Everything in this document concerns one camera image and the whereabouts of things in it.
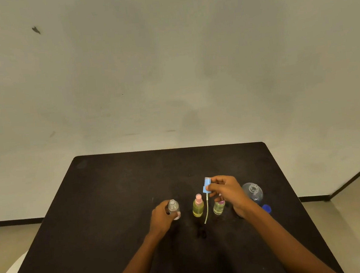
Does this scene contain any person's left hand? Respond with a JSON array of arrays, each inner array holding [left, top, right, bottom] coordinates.
[[145, 199, 182, 241]]

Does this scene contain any small bottle of yellow liquid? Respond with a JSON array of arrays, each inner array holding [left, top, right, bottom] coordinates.
[[212, 200, 227, 216]]

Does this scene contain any person's right hand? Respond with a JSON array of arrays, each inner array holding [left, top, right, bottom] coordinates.
[[204, 172, 256, 223]]

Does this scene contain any blue spray pump with tube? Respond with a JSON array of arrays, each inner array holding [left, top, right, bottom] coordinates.
[[199, 176, 216, 225]]

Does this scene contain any yellow spray bottle pink cap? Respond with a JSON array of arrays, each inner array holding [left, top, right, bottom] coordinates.
[[191, 194, 206, 218]]

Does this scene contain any person's right forearm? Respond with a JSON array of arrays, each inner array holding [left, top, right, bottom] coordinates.
[[238, 197, 340, 273]]

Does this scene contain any large clear round bottle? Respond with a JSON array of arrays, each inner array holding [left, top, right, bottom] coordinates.
[[241, 181, 265, 207]]

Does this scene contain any small clear bottle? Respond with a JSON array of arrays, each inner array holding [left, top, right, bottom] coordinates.
[[167, 199, 182, 221]]

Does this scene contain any person's left forearm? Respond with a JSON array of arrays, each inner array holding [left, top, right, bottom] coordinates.
[[98, 232, 169, 273]]

